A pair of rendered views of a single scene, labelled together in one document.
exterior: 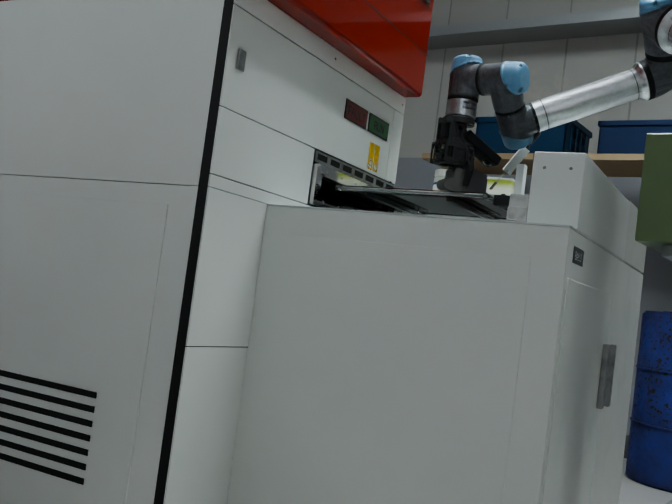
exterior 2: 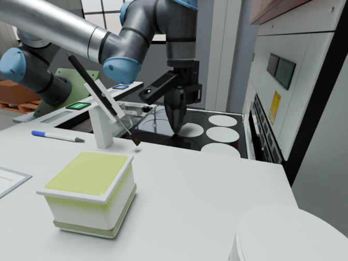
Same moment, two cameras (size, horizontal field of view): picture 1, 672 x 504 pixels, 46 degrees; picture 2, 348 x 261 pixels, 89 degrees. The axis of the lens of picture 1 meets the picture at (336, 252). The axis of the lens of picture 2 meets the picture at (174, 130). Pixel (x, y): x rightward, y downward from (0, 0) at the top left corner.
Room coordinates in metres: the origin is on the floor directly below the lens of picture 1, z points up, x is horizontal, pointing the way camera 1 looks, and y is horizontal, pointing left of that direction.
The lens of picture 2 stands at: (2.40, -0.38, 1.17)
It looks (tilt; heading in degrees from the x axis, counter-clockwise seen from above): 28 degrees down; 168
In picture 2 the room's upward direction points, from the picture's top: straight up
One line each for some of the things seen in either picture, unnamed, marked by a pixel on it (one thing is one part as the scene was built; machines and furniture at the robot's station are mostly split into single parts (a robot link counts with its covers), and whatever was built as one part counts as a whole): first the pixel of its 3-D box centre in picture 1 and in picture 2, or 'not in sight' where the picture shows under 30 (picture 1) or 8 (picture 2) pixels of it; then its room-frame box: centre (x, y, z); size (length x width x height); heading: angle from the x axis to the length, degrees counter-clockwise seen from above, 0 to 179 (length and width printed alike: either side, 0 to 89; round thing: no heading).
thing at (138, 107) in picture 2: (530, 202); (135, 107); (1.66, -0.39, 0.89); 0.08 x 0.03 x 0.03; 61
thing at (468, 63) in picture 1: (466, 80); (179, 15); (1.92, -0.26, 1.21); 0.09 x 0.08 x 0.11; 53
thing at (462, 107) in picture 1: (461, 111); (179, 51); (1.92, -0.26, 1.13); 0.08 x 0.08 x 0.05
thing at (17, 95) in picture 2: not in sight; (41, 93); (-1.29, -2.13, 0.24); 1.28 x 0.88 x 0.47; 55
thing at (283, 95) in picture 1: (323, 133); (263, 83); (1.85, 0.06, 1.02); 0.81 x 0.03 x 0.40; 151
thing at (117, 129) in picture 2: (546, 226); (116, 130); (1.80, -0.47, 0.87); 0.36 x 0.08 x 0.03; 151
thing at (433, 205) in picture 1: (436, 204); (188, 130); (1.91, -0.22, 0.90); 0.34 x 0.34 x 0.01; 61
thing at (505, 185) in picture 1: (500, 191); (96, 191); (2.23, -0.44, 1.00); 0.07 x 0.07 x 0.07; 69
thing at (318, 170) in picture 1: (356, 199); (257, 137); (2.00, -0.03, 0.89); 0.44 x 0.02 x 0.10; 151
